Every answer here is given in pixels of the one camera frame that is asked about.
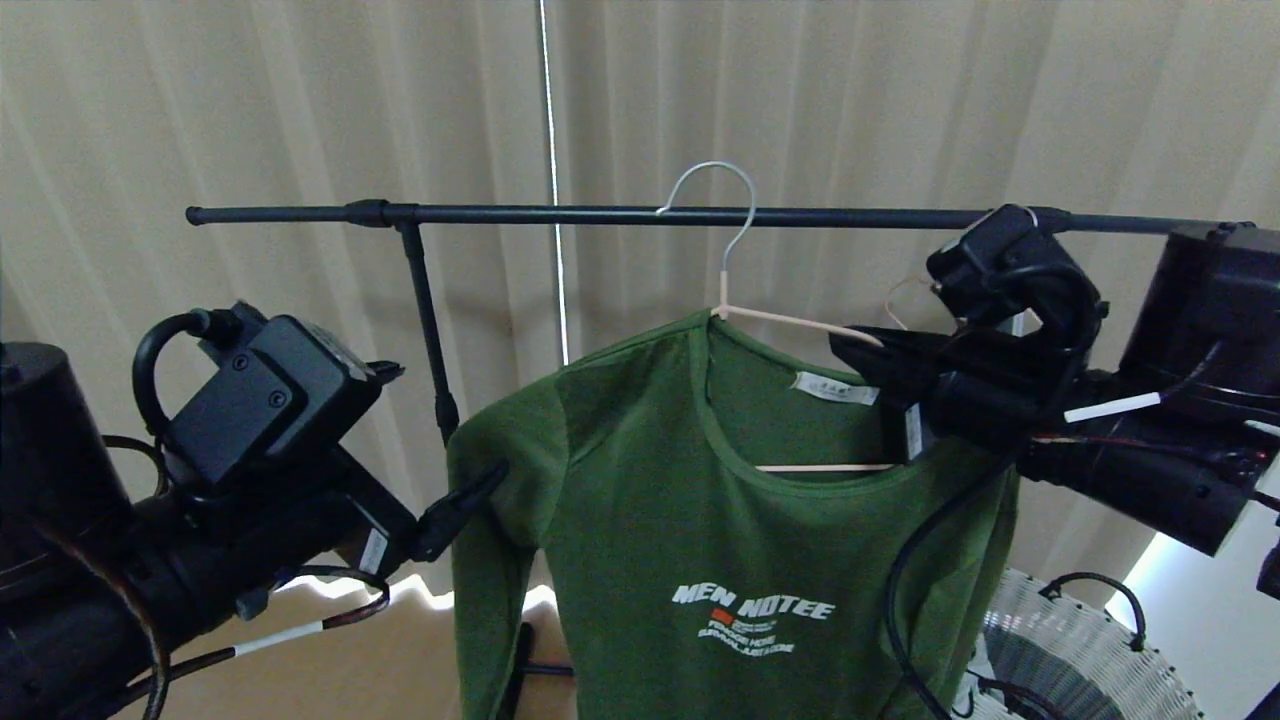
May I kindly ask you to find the pink clothes hanger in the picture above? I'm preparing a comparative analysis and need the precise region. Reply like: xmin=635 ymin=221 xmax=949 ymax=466
xmin=885 ymin=205 xmax=1041 ymax=331
xmin=657 ymin=162 xmax=898 ymax=474

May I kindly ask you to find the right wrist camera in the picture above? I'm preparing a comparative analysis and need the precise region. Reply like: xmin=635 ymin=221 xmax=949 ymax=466
xmin=925 ymin=205 xmax=1109 ymax=353

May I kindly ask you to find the green long-sleeved shirt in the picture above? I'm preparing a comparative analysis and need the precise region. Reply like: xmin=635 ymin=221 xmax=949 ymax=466
xmin=445 ymin=310 xmax=1021 ymax=720

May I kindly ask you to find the white laundry basket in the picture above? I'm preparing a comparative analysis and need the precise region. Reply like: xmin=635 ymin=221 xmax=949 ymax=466
xmin=955 ymin=568 xmax=1206 ymax=720

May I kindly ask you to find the black clothes rack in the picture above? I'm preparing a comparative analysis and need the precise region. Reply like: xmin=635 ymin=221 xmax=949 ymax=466
xmin=186 ymin=200 xmax=1251 ymax=720

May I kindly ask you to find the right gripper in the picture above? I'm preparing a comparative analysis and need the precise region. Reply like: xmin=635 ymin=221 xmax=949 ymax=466
xmin=900 ymin=340 xmax=1083 ymax=469

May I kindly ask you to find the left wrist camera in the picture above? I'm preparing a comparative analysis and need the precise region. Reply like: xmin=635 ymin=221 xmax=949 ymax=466
xmin=160 ymin=300 xmax=406 ymax=493

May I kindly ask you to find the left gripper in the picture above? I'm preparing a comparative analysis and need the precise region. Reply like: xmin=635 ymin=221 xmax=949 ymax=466
xmin=135 ymin=445 xmax=421 ymax=626

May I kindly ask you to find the black cable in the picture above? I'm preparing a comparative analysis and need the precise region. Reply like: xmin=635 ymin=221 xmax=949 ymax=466
xmin=885 ymin=262 xmax=1109 ymax=720
xmin=132 ymin=308 xmax=241 ymax=437
xmin=120 ymin=565 xmax=391 ymax=706

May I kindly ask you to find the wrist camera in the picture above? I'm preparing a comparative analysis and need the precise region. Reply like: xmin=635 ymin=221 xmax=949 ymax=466
xmin=925 ymin=205 xmax=1109 ymax=353
xmin=160 ymin=300 xmax=406 ymax=493

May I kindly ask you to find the beige curtain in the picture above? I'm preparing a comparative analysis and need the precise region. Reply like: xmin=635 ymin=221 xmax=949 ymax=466
xmin=0 ymin=0 xmax=1280 ymax=613

